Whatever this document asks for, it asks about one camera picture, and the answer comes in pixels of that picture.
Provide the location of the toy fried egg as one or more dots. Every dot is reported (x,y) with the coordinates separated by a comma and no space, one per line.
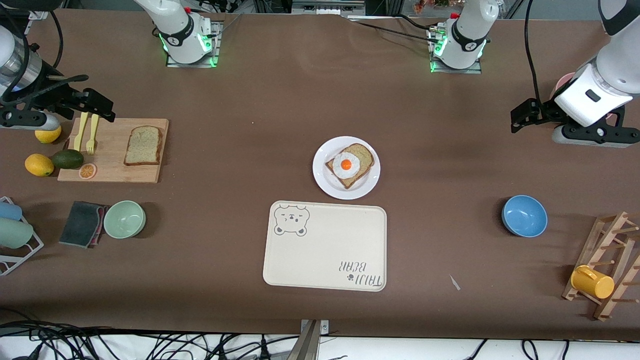
(346,165)

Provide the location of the aluminium frame profile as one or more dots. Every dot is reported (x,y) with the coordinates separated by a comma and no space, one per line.
(325,7)

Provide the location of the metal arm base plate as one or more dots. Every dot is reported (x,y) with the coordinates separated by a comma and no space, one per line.
(215,52)
(460,71)

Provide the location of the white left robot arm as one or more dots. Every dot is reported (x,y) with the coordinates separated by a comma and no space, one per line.
(610,75)

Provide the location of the wooden cup rack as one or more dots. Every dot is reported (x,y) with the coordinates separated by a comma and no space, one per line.
(602,311)

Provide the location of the white round plate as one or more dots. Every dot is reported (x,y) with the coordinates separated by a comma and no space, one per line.
(327,187)

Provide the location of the yellow mug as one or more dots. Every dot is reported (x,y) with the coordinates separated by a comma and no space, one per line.
(592,282)

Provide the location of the blue bowl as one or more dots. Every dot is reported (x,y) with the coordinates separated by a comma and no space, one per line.
(524,216)

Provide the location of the dark green avocado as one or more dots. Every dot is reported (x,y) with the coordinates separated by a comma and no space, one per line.
(67,159)

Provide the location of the yellow plastic knife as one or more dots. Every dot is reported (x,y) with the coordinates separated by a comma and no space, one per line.
(80,135)

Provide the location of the yellow lemon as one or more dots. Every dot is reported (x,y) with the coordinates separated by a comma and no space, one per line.
(39,165)
(47,136)

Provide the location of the pale green cup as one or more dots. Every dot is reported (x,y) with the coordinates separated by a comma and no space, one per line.
(14,233)

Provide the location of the light blue cup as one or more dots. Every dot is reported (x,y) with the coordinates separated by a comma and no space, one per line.
(9,211)

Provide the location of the yellow plastic fork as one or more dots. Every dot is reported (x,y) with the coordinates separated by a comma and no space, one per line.
(91,140)

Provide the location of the metal table edge bracket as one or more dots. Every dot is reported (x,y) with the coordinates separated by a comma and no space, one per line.
(312,345)

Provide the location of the grey and pink folded cloth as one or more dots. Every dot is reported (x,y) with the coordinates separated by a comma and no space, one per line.
(80,222)

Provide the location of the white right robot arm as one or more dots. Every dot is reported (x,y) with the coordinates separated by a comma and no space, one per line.
(182,30)

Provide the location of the pink ribbed bowl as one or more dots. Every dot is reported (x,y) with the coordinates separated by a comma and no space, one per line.
(562,82)

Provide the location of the pale green bowl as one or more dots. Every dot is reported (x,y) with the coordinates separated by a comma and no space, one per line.
(124,219)

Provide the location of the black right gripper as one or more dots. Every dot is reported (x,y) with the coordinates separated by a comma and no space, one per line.
(48,93)

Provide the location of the orange fruit slice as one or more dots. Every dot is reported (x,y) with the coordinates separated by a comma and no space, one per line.
(87,171)

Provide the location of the white tape scrap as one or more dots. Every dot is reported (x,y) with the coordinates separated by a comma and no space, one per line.
(455,283)

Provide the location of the toast with fried egg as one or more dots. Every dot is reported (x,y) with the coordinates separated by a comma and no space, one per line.
(362,157)

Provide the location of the wooden cutting board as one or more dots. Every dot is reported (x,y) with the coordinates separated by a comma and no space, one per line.
(110,170)

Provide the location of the cream bear print tray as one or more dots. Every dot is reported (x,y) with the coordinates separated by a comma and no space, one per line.
(325,250)

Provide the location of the brown bread slice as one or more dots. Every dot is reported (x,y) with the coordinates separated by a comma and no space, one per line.
(143,146)

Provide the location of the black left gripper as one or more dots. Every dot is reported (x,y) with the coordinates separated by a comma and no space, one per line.
(544,111)

